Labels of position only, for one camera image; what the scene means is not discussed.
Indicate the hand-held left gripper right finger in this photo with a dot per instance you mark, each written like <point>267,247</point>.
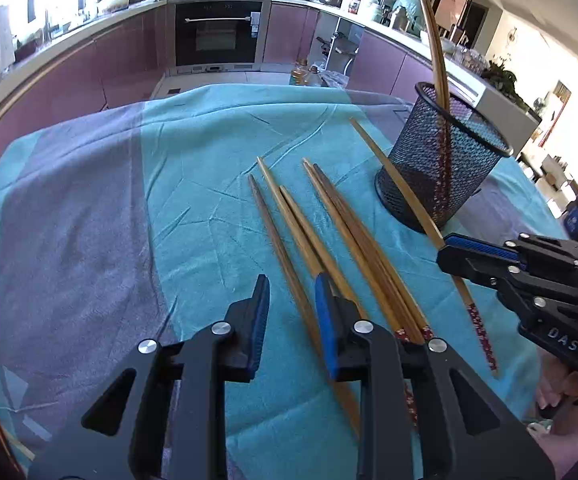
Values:
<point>325,320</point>

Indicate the light bamboo chopstick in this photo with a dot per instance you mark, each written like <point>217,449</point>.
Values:
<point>284,210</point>
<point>309,240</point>
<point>279,240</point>

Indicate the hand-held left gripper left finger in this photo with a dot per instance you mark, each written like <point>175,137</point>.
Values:
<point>261,325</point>

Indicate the teal and purple tablecloth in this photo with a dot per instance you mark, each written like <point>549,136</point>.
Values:
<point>119,210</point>

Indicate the teal kitchen appliance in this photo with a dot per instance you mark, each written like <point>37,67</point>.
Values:
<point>408,12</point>

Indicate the dark brown wooden chopstick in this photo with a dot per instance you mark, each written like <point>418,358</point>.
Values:
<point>364,240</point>

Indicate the purple kitchen cabinets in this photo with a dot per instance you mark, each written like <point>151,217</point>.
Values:
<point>69,75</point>

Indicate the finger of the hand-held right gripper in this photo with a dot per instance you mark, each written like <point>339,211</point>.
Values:
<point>479,249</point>
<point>469,267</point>

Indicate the person's right hand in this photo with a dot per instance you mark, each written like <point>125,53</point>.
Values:
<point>559,385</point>

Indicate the green leafy plant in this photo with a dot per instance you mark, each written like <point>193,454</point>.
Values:
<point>504,80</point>

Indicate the bundle of wooden chopsticks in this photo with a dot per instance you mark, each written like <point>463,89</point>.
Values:
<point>369,141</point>

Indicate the black mesh utensil holder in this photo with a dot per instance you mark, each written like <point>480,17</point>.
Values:
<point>469,175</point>

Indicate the yellow cooking oil bottle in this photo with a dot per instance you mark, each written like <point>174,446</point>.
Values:
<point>299,72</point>

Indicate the black built-in oven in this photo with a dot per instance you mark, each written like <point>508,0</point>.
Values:
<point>216,30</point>

